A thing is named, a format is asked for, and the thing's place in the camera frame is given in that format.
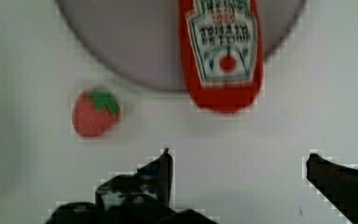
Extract red toy strawberry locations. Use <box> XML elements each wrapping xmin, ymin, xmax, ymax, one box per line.
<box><xmin>72</xmin><ymin>89</ymin><xmax>120</xmax><ymax>138</ymax></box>

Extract grey round plate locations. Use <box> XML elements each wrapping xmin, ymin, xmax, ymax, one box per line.
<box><xmin>54</xmin><ymin>0</ymin><xmax>307</xmax><ymax>91</ymax></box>

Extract red ketchup bottle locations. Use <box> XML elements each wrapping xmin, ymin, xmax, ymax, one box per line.
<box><xmin>177</xmin><ymin>0</ymin><xmax>264</xmax><ymax>114</ymax></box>

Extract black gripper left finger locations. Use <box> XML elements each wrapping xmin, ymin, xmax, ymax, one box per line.
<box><xmin>95</xmin><ymin>147</ymin><xmax>173</xmax><ymax>209</ymax></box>

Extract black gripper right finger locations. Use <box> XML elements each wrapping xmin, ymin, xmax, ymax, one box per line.
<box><xmin>306</xmin><ymin>153</ymin><xmax>358</xmax><ymax>224</ymax></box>

